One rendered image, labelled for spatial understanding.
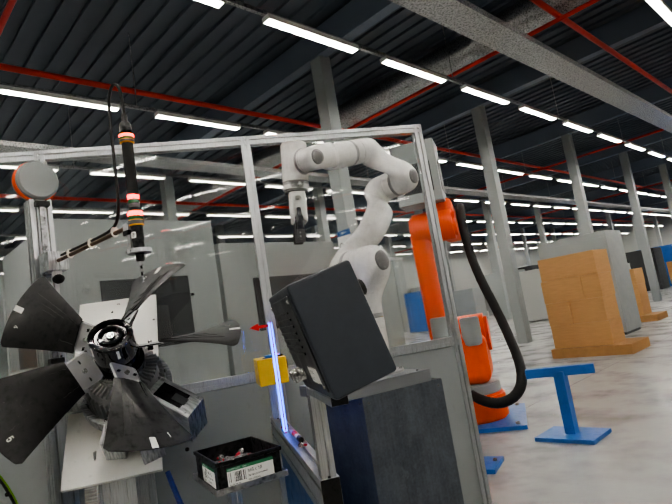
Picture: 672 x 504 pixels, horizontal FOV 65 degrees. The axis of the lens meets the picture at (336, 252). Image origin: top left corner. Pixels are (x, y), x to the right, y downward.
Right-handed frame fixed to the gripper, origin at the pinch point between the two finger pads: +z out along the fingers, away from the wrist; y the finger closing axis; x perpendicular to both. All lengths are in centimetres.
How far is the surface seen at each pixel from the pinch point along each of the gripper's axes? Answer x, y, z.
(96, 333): 59, -12, 24
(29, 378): 73, -20, 34
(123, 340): 51, -14, 26
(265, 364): 12.9, 15.5, 40.3
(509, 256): -546, 935, -28
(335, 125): -129, 667, -249
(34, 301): 79, 0, 14
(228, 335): 23.1, -12.6, 27.6
